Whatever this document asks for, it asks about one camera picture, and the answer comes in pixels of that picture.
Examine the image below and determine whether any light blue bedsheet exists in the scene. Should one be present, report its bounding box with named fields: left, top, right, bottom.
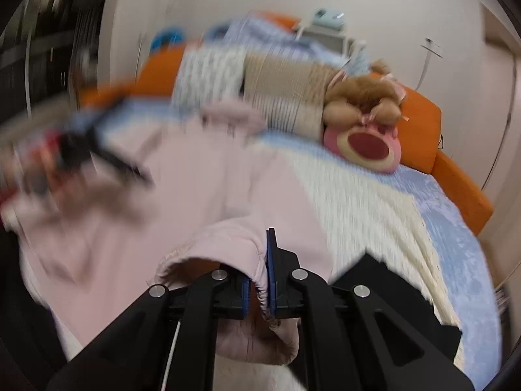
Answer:
left=252, top=130, right=504, bottom=387

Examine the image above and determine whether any white door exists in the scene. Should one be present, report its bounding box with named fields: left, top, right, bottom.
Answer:
left=479, top=0, right=521, bottom=190

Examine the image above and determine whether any black garment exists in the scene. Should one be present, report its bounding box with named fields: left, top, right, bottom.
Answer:
left=331, top=253, right=463, bottom=361

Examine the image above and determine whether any blue white striped pillow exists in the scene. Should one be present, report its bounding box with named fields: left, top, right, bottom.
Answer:
left=171, top=44, right=250, bottom=111

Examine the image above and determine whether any teal telephone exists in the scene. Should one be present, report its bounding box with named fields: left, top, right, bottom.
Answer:
left=311, top=7, right=347, bottom=30

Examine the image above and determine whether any orange bed frame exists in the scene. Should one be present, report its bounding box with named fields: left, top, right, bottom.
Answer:
left=77, top=14, right=495, bottom=237

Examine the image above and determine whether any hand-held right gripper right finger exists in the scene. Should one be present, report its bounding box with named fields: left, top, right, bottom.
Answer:
left=265, top=227, right=475, bottom=391

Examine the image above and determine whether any pink bear plush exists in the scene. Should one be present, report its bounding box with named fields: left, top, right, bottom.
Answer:
left=323, top=120, right=403, bottom=174

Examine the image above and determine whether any blue round object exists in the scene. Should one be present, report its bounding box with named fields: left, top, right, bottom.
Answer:
left=152, top=28, right=185, bottom=54

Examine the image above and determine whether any dark open wardrobe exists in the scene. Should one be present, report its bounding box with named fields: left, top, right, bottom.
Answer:
left=0, top=0, right=104, bottom=131

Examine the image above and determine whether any beige striped pillow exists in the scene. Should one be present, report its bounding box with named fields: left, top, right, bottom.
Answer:
left=242, top=51, right=347, bottom=140

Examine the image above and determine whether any white nightstand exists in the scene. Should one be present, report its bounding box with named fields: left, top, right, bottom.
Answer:
left=299, top=20, right=367, bottom=56

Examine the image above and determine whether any wall socket with cable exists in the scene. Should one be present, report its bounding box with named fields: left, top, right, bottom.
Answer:
left=415, top=37, right=444, bottom=90

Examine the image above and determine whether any pink hooded sweatshirt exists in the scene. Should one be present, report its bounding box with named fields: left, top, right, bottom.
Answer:
left=0, top=101, right=339, bottom=366

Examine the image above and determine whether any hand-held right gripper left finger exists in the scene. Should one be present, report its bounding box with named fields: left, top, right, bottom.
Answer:
left=47, top=268, right=250, bottom=391

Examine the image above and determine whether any light blue checked quilt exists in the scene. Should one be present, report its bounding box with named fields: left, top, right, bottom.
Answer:
left=204, top=14, right=372, bottom=75

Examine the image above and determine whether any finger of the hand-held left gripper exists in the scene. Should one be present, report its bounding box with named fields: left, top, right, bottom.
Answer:
left=87, top=128, right=153, bottom=188

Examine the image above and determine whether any brown teddy bear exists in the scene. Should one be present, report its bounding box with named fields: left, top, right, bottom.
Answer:
left=321, top=59, right=408, bottom=132

